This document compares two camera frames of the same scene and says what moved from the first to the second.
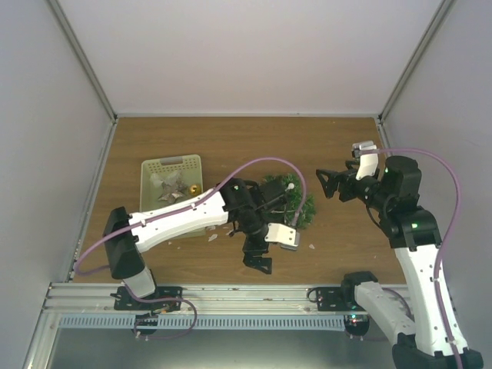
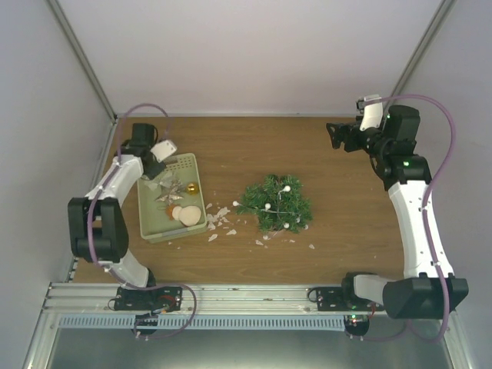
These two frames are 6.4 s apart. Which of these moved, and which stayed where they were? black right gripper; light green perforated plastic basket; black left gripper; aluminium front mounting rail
Moved: black right gripper; black left gripper
Stayed: aluminium front mounting rail; light green perforated plastic basket
